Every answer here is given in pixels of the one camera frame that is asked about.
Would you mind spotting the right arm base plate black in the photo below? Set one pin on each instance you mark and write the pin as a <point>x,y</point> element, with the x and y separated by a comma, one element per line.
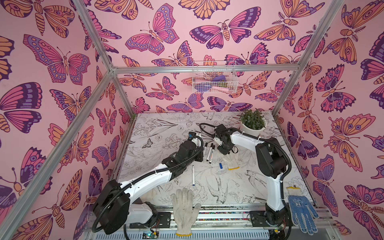
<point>258,219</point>

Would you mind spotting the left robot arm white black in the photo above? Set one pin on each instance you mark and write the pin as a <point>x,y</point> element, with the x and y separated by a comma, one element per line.
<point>116,205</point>

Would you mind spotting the white glove on table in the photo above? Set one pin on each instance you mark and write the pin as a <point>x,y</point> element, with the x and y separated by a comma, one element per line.
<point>231,160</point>

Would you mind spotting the white glove front centre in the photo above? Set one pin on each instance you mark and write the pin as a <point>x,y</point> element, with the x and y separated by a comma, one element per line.
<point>184,211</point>

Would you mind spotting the blue dotted glove right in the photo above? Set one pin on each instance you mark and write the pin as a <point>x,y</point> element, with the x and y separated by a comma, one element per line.
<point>302,211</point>

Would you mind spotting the green circuit board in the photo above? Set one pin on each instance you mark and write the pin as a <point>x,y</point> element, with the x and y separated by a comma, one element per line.
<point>148,235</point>

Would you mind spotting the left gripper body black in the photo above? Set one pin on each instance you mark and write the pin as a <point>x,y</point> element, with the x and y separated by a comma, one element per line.
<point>196,156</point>

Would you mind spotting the white wire basket on wall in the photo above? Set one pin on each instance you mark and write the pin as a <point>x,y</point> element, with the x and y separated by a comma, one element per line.
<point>215,79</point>

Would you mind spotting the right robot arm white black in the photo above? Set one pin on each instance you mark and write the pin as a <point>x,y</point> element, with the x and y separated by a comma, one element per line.
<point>272,161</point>

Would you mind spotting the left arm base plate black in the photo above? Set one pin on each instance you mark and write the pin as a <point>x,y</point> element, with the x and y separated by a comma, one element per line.
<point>160,220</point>

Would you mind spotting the white potted green plant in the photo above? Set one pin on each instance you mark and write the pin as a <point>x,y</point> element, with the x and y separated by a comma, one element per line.
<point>252,122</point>

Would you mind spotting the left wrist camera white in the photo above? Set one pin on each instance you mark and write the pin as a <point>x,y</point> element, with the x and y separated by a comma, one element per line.
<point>192,136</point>

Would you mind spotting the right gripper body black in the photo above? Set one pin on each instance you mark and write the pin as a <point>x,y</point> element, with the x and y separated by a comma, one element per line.
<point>224,149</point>

